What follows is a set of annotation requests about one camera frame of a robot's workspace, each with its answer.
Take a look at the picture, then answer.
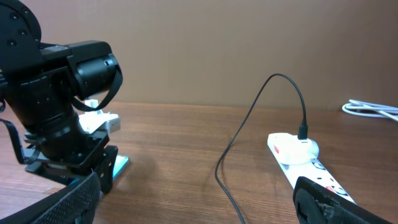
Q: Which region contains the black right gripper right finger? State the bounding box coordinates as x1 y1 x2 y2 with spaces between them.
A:
293 176 391 224

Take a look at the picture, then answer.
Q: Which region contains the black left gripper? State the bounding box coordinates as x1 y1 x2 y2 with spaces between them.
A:
25 131 118 194

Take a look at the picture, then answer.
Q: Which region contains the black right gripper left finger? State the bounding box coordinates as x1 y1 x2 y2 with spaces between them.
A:
1 172 100 224

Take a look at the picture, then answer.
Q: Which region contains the turquoise screen smartphone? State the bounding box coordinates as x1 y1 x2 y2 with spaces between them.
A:
113 155 130 182

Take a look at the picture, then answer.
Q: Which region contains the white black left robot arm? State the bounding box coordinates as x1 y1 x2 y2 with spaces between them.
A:
1 0 123 193

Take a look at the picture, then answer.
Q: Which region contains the white charger adapter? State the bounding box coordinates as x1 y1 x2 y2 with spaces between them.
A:
267 133 320 166

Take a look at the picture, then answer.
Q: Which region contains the white power strip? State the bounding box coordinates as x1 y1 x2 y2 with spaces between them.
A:
268 144 356 204

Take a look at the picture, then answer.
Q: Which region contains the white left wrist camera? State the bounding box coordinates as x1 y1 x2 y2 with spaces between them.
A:
79 110 121 134

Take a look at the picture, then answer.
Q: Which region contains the black charging cable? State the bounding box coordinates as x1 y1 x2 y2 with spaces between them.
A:
214 73 309 224

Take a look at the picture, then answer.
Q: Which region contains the white power strip cord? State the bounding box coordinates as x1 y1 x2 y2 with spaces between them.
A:
341 99 398 123

